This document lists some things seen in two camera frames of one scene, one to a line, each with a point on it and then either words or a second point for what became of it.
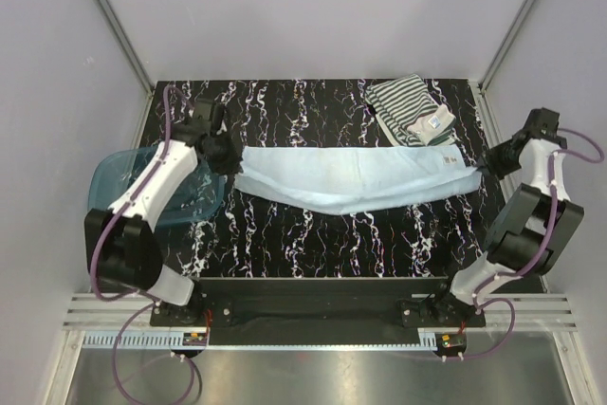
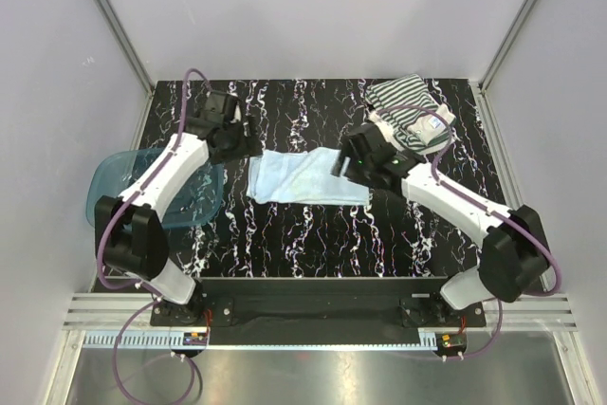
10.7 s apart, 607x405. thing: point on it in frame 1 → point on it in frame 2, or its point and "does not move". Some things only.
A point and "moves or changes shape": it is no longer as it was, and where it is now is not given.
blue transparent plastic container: [114, 174] does not move
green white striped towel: [407, 114] does not move
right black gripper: [492, 165] → [346, 152]
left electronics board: [197, 339] does not move
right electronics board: [450, 342] does not move
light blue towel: [341, 180] moves or changes shape
